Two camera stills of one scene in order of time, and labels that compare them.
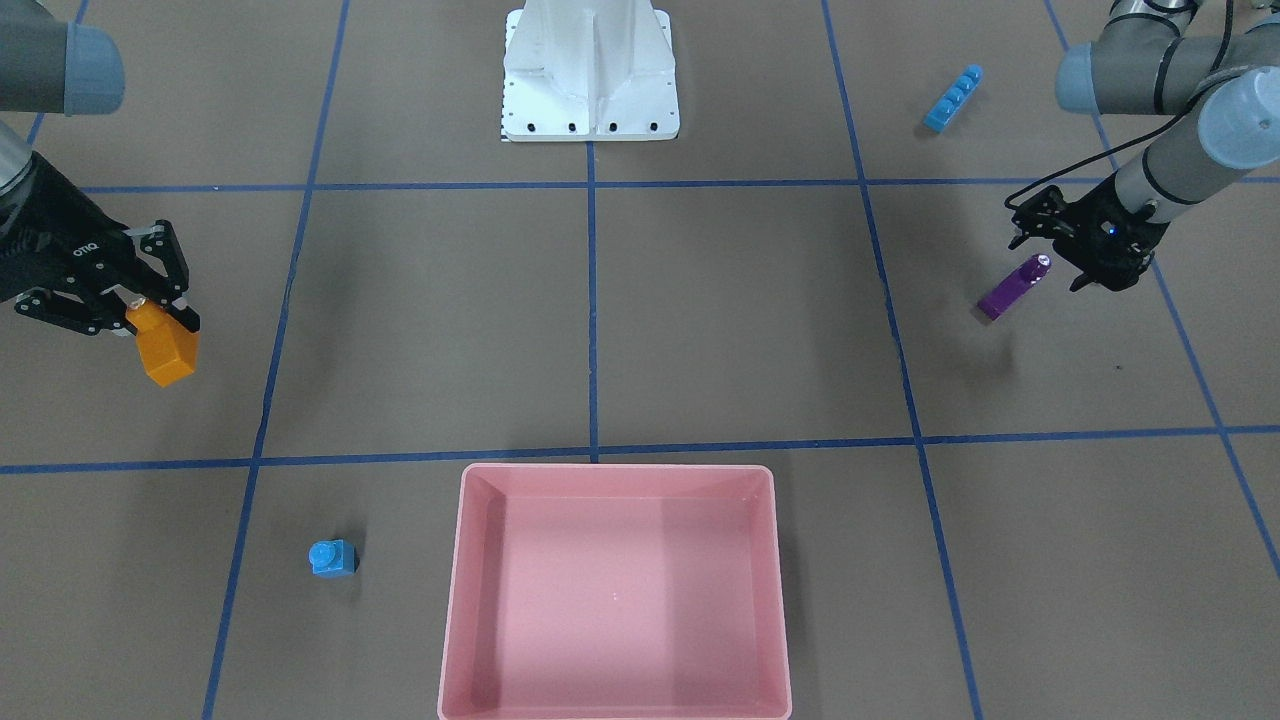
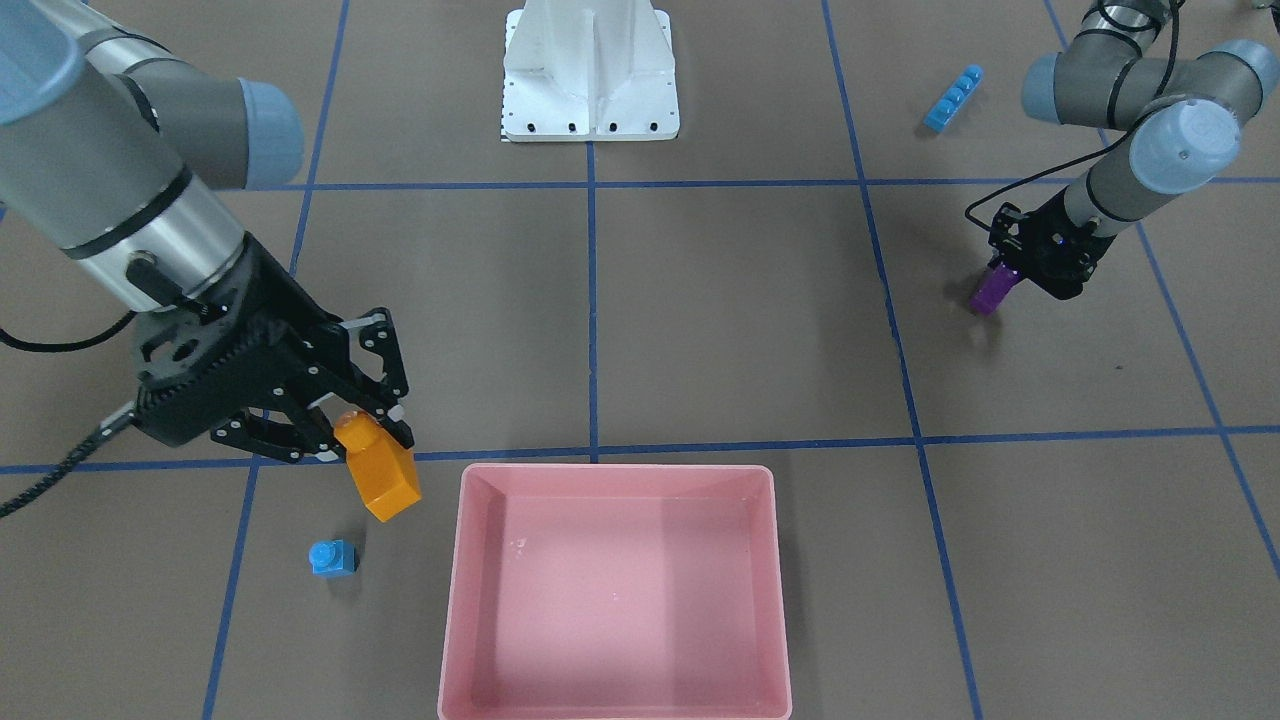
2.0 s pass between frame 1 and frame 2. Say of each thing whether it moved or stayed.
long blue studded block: stayed
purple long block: moved
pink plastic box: stayed
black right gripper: moved
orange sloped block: moved
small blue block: stayed
